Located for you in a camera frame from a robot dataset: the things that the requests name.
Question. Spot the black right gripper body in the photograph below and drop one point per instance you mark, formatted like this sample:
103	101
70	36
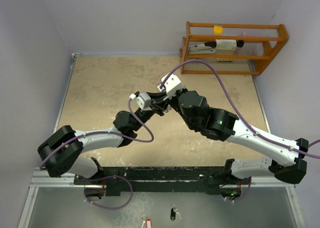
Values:
173	100

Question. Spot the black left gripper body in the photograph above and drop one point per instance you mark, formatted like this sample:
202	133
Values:
157	108

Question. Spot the large metal keyring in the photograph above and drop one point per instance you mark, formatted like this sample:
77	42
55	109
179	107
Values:
169	108

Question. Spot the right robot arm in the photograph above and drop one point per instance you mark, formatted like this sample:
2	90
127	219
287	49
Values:
283	158

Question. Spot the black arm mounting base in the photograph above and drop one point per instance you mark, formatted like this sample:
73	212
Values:
211	180

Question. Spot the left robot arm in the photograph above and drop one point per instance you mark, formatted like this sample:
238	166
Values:
60	153

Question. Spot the wooden three-tier shelf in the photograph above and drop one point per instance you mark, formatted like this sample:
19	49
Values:
255	43

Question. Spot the grey black stapler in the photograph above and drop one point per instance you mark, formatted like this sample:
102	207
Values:
203	48

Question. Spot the white green staple box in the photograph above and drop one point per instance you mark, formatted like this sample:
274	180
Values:
226	44

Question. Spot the yellow tape measure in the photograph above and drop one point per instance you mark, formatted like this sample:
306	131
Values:
218	30

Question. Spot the black red stamp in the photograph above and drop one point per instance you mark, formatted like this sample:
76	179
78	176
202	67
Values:
240	43

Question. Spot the black tag key bunch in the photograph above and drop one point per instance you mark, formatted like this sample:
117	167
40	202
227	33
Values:
175	213

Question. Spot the red tag key bunch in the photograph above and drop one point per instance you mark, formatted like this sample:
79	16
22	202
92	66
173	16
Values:
146	222

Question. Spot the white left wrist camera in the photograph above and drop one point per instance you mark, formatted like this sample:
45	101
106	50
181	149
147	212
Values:
142	99

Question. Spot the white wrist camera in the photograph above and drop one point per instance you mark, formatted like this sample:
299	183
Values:
142	99
171	86

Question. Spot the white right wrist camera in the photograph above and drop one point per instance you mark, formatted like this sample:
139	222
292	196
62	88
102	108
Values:
171	86

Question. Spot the metal corner bracket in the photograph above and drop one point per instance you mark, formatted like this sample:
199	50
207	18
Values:
75	56

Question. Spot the aluminium extrusion rail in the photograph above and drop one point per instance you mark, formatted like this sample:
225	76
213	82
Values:
41	178

